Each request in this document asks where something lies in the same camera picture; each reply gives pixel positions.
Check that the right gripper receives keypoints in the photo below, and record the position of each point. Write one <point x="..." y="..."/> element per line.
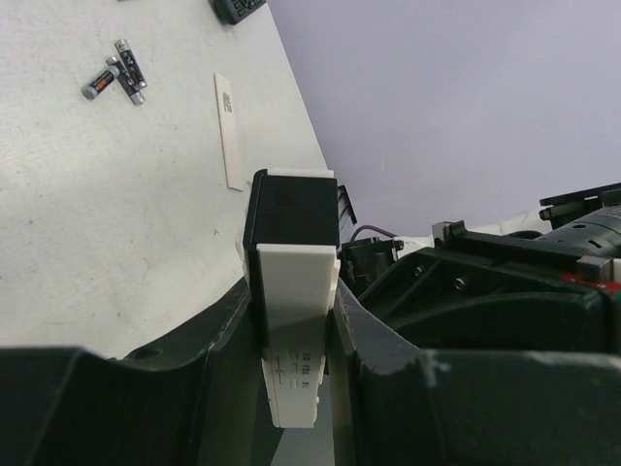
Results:
<point x="474" y="291"/>

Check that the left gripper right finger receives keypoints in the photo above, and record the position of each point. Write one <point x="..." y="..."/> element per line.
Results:
<point x="396" y="404"/>

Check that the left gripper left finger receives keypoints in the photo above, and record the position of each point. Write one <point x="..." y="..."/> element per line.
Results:
<point x="195" y="396"/>

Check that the white remote control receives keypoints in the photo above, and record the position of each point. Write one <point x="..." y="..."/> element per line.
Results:
<point x="290" y="249"/>

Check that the white battery cover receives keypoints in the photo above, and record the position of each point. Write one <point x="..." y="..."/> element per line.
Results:
<point x="228" y="133"/>

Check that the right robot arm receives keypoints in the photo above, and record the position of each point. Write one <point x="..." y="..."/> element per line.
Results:
<point x="365" y="260"/>

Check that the wide black remote control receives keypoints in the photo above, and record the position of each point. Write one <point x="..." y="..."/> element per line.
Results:
<point x="233" y="12"/>

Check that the AAA battery pair left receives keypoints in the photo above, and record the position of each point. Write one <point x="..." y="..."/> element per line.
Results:
<point x="131" y="89"/>

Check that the aaa battery pair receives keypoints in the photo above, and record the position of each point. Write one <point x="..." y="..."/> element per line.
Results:
<point x="131" y="89"/>
<point x="130" y="62"/>

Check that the AAA battery pair right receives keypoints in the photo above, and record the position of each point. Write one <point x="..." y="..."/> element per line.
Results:
<point x="130" y="62"/>

